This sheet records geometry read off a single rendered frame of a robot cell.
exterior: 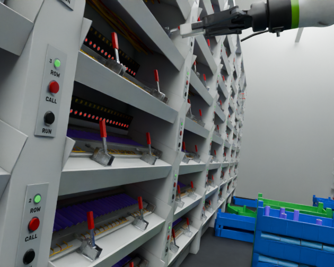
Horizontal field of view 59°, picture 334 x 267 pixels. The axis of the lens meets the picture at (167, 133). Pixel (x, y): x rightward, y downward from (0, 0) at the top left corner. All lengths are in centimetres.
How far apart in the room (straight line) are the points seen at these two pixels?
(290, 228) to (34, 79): 95
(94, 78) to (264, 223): 81
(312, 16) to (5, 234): 79
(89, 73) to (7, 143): 20
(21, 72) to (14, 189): 14
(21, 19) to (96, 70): 18
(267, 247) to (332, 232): 21
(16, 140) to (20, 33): 13
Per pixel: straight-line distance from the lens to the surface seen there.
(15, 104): 41
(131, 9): 70
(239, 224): 222
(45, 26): 44
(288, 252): 116
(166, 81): 107
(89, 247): 65
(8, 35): 41
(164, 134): 104
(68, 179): 50
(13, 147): 40
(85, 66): 52
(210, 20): 86
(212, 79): 177
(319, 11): 87
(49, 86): 43
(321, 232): 116
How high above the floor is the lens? 56
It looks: 3 degrees up
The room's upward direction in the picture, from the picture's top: 7 degrees clockwise
